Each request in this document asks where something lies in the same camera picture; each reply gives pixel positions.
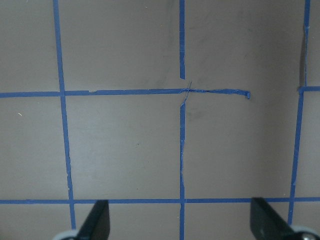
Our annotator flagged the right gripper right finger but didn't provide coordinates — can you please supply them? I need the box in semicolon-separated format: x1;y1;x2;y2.
250;197;300;240

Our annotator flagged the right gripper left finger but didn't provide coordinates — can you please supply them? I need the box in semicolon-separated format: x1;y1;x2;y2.
76;200;111;240

